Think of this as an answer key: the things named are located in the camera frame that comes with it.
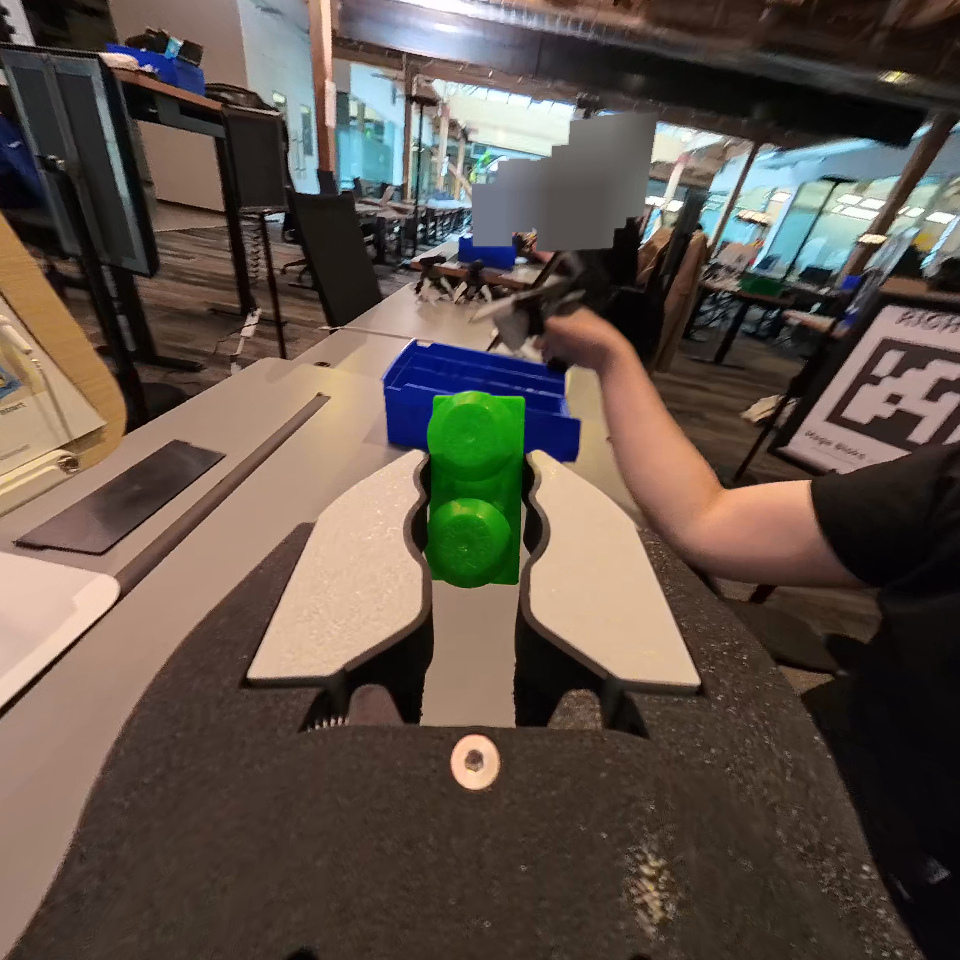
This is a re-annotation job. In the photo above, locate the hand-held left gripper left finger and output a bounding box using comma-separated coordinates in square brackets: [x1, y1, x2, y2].
[246, 450, 435, 721]

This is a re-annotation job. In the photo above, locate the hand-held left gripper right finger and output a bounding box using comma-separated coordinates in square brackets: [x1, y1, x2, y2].
[519, 450, 704, 725]

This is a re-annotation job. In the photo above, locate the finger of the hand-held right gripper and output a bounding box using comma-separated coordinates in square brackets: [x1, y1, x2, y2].
[468, 279, 585, 325]

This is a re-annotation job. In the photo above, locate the blue plastic bin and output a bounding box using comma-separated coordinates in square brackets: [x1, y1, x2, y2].
[381, 339, 584, 464]

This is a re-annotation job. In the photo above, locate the green two-stud toy block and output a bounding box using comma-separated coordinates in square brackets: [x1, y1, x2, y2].
[425, 390, 528, 588]

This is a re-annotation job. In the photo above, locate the person's right forearm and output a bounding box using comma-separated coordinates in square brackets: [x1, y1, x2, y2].
[596, 330, 890, 591]

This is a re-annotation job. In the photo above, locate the adjacent grey desk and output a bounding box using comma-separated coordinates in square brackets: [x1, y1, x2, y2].
[321, 279, 541, 363]

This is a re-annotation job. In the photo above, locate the dark metal desk plate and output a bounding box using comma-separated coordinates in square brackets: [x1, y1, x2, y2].
[13, 440, 228, 558]

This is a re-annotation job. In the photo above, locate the tall brown-top desk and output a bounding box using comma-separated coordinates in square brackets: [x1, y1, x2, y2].
[112, 66, 290, 361]

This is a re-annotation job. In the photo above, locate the person's right hand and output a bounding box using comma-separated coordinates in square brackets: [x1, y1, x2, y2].
[538, 306, 639, 376]

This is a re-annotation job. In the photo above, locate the small blue bin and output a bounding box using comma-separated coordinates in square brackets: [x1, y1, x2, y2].
[457, 237, 519, 273]

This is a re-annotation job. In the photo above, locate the brown coat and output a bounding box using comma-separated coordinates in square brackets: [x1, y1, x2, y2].
[637, 225, 711, 374]

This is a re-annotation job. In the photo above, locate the black office chair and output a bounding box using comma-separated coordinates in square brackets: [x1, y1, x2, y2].
[287, 187, 385, 329]

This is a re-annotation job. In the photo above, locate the white crumpled cloth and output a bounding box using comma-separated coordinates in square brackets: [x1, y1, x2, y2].
[742, 393, 798, 426]

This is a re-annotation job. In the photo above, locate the white power strip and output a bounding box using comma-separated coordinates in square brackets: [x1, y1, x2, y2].
[216, 306, 265, 376]

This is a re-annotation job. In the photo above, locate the black floor lamp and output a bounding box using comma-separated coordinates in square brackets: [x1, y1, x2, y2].
[795, 174, 856, 280]

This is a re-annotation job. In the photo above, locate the black hanging box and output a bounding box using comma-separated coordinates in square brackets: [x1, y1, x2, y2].
[221, 105, 291, 213]

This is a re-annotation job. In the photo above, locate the white stand base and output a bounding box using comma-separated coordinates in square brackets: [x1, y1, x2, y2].
[0, 551, 123, 712]

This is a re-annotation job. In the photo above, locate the framed marker sign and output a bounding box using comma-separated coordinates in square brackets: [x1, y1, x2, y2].
[766, 288, 960, 479]

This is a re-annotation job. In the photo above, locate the instruction sheet on board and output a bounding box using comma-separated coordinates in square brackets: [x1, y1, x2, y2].
[0, 213, 129, 470]

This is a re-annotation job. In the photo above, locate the blue storage bin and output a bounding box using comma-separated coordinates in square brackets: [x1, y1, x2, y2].
[105, 41, 207, 97]

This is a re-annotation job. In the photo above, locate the dark display on stand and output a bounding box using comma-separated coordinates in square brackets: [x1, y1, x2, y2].
[0, 42, 207, 376]

